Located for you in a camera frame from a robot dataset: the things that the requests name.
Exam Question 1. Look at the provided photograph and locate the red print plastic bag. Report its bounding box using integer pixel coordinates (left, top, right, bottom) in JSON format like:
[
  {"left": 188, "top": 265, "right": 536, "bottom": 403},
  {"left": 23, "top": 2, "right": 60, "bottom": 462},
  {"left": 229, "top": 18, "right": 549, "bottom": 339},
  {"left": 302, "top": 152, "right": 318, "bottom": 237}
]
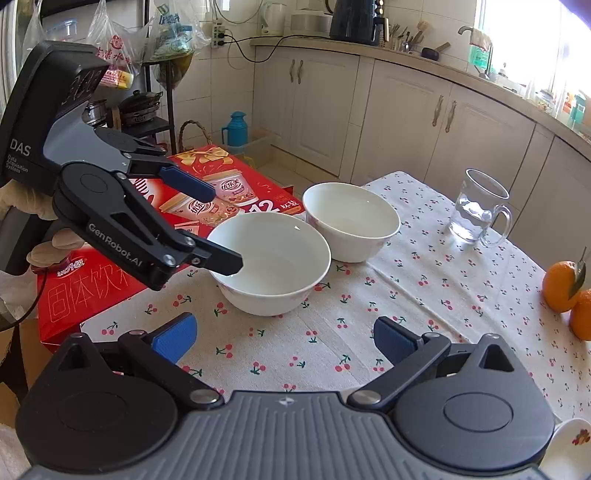
[{"left": 85, "top": 0, "right": 141, "bottom": 90}]

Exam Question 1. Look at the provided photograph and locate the metal kitchen faucet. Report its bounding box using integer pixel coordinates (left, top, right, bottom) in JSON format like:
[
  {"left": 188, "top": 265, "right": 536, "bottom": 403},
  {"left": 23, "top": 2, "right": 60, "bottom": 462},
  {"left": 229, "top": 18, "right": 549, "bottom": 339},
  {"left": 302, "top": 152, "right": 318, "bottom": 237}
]
[{"left": 458, "top": 25, "right": 495, "bottom": 77}]

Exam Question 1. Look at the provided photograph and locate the teal thermos flask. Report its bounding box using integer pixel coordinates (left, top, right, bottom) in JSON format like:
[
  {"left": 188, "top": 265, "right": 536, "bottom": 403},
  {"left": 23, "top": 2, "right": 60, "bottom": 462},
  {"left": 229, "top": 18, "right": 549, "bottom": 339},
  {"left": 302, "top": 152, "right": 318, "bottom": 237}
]
[{"left": 221, "top": 111, "right": 250, "bottom": 147}]

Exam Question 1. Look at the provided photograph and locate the clear glass mug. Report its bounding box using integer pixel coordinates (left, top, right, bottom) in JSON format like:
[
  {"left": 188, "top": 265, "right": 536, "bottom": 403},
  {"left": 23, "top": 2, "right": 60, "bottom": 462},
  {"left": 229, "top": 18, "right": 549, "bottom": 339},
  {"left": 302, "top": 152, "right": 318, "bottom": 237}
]
[{"left": 450, "top": 168, "right": 514, "bottom": 247}]

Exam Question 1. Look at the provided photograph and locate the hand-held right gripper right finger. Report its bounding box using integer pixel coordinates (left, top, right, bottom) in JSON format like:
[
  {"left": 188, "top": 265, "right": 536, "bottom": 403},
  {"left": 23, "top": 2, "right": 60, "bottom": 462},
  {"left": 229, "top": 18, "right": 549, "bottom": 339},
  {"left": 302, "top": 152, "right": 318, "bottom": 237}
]
[{"left": 346, "top": 316, "right": 522, "bottom": 409}]

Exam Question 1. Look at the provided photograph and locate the utensil holder with utensils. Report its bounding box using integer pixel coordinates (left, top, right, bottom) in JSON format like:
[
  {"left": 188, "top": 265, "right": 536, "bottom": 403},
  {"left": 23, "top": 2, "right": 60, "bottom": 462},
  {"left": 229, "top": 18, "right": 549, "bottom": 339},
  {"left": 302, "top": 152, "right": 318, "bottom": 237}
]
[{"left": 388, "top": 21, "right": 432, "bottom": 52}]

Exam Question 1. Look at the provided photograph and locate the black electric kettle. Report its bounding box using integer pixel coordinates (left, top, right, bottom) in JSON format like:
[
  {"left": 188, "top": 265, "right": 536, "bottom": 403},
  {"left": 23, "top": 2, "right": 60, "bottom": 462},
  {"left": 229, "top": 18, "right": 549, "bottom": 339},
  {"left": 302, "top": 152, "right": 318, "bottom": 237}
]
[{"left": 329, "top": 0, "right": 386, "bottom": 46}]

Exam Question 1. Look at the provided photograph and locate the person's left hand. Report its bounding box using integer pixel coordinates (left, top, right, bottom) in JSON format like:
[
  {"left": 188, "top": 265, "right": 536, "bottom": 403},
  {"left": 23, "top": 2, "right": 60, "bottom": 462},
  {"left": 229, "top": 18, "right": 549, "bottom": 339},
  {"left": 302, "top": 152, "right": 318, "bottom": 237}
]
[{"left": 0, "top": 181, "right": 88, "bottom": 269}]

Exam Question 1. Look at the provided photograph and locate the steel steamer pot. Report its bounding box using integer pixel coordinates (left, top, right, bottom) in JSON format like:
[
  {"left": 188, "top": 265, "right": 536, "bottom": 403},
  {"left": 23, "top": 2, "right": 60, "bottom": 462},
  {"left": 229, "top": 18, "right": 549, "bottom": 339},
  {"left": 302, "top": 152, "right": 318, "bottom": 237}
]
[{"left": 82, "top": 99, "right": 109, "bottom": 125}]

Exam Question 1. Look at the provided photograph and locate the clear plastic food container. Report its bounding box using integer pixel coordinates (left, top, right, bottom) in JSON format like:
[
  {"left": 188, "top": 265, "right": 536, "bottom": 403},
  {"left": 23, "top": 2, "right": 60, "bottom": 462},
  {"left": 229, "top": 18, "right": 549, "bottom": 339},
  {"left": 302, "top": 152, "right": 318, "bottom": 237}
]
[{"left": 46, "top": 18, "right": 79, "bottom": 44}]

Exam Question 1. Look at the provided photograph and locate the white kitchen cabinet unit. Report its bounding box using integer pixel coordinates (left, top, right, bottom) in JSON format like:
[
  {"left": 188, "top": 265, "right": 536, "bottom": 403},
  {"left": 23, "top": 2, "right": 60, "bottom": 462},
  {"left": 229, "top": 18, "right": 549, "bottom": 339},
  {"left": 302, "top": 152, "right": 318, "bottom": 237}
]
[{"left": 252, "top": 37, "right": 591, "bottom": 259}]

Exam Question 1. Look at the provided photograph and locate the brown cardboard box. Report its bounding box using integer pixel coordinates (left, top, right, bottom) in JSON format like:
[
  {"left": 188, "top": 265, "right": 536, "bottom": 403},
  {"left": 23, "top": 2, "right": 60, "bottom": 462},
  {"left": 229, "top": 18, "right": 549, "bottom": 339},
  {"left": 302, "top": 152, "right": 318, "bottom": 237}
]
[{"left": 0, "top": 318, "right": 61, "bottom": 430}]

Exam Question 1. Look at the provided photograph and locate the black cooking pot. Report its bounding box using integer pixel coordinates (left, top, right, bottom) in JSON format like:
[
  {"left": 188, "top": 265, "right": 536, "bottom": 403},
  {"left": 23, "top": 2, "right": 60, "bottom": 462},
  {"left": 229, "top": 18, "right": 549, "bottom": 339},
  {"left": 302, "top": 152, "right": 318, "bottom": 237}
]
[{"left": 117, "top": 90, "right": 164, "bottom": 125}]

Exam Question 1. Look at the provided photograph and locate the small black pan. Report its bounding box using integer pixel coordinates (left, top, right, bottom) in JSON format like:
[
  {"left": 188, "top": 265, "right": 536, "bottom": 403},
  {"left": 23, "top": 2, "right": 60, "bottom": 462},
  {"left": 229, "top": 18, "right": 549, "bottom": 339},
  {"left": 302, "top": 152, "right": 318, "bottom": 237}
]
[{"left": 421, "top": 42, "right": 451, "bottom": 61}]

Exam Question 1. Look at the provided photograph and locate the orange with green leaf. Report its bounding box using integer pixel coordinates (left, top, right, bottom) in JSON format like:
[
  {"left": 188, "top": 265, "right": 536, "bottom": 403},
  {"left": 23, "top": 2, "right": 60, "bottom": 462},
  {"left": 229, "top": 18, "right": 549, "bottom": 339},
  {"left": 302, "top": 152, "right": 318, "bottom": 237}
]
[{"left": 542, "top": 247, "right": 588, "bottom": 313}]

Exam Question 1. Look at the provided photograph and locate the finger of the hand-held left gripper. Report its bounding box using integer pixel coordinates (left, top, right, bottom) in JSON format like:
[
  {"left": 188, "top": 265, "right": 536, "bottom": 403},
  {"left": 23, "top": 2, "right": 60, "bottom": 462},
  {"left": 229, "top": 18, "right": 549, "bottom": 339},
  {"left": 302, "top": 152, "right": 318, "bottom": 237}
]
[
  {"left": 95, "top": 128, "right": 216, "bottom": 198},
  {"left": 59, "top": 172, "right": 245, "bottom": 292}
]

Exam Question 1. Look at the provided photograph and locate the black metal shelf rack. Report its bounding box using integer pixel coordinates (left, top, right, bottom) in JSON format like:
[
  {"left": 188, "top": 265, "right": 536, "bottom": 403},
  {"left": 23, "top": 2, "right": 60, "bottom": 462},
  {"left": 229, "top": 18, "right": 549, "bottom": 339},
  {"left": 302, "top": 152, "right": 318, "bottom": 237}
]
[{"left": 39, "top": 0, "right": 178, "bottom": 155}]

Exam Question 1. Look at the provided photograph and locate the cherry print tablecloth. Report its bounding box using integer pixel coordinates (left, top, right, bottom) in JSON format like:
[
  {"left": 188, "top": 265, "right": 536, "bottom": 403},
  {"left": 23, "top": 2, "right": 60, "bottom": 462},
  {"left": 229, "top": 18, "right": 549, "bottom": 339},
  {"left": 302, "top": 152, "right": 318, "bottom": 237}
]
[{"left": 81, "top": 171, "right": 591, "bottom": 423}]

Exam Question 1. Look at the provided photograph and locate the white rice cooker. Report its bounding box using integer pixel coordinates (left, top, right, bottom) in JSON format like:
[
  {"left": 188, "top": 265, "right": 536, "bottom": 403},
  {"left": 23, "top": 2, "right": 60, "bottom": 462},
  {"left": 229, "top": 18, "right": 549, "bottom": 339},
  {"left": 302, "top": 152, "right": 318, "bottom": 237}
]
[{"left": 290, "top": 11, "right": 333, "bottom": 34}]

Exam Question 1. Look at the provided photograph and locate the green and blue plastic bag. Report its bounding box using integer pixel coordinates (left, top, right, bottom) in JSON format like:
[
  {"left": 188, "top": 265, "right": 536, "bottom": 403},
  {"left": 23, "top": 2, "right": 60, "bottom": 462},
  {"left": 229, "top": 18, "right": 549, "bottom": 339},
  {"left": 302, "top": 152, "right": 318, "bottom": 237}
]
[{"left": 145, "top": 0, "right": 211, "bottom": 90}]

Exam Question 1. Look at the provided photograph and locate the red printed carton box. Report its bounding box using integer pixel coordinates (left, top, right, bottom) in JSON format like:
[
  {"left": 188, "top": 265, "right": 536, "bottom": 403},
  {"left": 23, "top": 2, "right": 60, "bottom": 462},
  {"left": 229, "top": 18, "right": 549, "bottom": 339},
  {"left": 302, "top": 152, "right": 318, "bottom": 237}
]
[{"left": 37, "top": 144, "right": 305, "bottom": 347}]

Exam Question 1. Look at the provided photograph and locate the translucent plastic storage bin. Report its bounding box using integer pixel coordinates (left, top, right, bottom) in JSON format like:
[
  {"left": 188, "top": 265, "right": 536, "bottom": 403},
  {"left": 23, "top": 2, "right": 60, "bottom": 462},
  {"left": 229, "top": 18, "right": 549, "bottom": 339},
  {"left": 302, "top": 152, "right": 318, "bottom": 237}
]
[{"left": 242, "top": 131, "right": 282, "bottom": 167}]

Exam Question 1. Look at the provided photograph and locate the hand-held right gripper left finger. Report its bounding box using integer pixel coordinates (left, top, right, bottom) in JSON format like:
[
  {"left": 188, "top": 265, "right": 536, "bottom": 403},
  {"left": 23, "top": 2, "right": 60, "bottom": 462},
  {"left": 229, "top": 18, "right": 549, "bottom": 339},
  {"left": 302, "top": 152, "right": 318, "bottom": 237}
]
[{"left": 51, "top": 312, "right": 225, "bottom": 409}]

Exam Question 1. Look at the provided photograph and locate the white electric kettle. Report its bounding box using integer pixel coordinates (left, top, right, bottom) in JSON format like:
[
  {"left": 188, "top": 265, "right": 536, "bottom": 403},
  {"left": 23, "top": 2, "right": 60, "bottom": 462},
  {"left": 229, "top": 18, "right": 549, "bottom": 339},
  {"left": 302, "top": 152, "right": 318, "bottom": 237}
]
[{"left": 261, "top": 2, "right": 288, "bottom": 37}]

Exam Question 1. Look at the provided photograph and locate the white bowl pink flower print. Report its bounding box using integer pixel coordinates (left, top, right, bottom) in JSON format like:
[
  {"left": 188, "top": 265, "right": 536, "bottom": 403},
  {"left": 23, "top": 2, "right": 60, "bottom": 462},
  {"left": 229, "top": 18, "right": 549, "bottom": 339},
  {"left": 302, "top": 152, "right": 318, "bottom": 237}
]
[
  {"left": 206, "top": 212, "right": 332, "bottom": 317},
  {"left": 302, "top": 182, "right": 401, "bottom": 264}
]

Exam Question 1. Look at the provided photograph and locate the woven basket handle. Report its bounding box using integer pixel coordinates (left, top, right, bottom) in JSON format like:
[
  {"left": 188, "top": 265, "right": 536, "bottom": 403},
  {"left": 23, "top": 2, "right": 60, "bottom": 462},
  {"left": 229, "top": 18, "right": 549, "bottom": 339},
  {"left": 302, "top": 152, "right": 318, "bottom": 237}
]
[{"left": 178, "top": 120, "right": 211, "bottom": 158}]

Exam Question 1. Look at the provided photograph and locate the white plate fruit print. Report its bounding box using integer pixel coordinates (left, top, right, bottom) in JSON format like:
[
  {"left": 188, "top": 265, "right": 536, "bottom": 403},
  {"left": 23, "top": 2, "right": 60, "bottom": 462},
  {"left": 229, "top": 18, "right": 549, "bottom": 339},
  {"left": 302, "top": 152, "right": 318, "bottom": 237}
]
[{"left": 540, "top": 418, "right": 591, "bottom": 480}]

